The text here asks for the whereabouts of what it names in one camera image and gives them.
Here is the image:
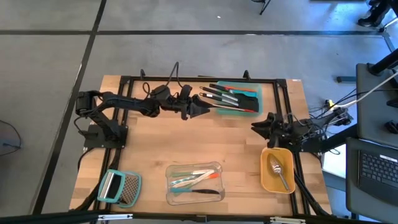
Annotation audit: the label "person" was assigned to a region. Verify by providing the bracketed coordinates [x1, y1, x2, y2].
[357, 0, 393, 28]

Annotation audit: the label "yellow plastic container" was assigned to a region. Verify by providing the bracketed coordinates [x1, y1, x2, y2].
[259, 146, 296, 194]

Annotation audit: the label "dark cart foot bar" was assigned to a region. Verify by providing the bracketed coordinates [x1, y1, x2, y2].
[336, 75, 358, 84]

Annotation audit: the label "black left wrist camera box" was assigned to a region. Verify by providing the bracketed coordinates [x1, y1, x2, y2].
[154, 85, 171, 100]

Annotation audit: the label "clear plastic container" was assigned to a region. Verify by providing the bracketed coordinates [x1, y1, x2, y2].
[164, 161, 225, 206]

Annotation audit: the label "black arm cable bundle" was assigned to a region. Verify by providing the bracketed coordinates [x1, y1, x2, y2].
[290, 152, 332, 217]

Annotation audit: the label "solid black spatula steel handle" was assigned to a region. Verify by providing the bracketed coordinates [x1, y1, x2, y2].
[199, 92, 246, 108]

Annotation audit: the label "grey side table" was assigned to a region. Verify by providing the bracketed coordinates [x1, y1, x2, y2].
[356, 63, 398, 149]
[345, 136, 398, 223]

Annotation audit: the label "dark floor cable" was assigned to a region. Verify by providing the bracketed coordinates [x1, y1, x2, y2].
[0, 119, 22, 156]

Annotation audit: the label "teal box grater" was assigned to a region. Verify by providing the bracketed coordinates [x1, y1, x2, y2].
[96, 169, 142, 208]

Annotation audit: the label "black power cables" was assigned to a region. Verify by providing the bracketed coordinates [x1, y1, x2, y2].
[310, 88, 358, 122]

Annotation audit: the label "teal plastic container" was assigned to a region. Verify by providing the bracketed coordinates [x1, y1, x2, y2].
[216, 80, 264, 118]

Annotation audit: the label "silver metal bracket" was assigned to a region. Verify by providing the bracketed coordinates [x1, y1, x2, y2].
[269, 217, 306, 224]
[98, 213, 134, 222]

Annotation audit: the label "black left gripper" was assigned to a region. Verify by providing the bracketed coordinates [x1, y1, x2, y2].
[169, 84, 215, 121]

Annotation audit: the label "black table frame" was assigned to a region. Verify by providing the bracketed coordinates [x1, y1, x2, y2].
[93, 68, 332, 218]

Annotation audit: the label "steel scoop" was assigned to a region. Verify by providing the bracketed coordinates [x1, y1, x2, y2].
[267, 153, 290, 191]

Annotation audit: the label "slotted all-black spatula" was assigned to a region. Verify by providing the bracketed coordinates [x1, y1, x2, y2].
[239, 98, 259, 113]

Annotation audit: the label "white metal stool frame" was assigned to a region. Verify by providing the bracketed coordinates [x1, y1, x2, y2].
[377, 18, 398, 50]

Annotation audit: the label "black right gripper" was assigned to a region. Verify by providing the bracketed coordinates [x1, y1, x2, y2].
[251, 113, 299, 147]

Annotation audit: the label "black laptop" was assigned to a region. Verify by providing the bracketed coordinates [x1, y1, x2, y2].
[357, 149, 398, 206]

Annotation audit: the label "green handle knife patterned blade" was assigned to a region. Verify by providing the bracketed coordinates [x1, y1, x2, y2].
[170, 169, 215, 178]

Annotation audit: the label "orange handle knife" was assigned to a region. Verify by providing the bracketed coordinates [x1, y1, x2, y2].
[194, 172, 221, 184]

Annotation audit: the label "black stand leg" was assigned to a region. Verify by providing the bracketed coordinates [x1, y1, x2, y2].
[251, 0, 271, 16]

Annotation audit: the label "black rig crossbar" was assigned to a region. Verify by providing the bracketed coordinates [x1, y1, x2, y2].
[0, 210, 398, 224]

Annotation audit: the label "small black device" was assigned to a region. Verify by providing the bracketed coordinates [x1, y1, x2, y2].
[385, 119, 398, 134]

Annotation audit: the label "orange silicone spatula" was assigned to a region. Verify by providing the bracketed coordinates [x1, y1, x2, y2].
[223, 85, 257, 93]

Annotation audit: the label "green handle knife cream blade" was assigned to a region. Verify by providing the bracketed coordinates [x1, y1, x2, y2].
[178, 169, 216, 190]

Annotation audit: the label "black spatula red-marked handle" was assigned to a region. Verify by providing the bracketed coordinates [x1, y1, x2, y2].
[208, 83, 234, 93]

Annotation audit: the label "white cable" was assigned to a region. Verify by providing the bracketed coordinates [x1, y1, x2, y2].
[334, 71, 398, 108]

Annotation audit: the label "black rig strut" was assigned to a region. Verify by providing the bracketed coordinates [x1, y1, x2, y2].
[320, 124, 358, 153]
[368, 57, 398, 75]

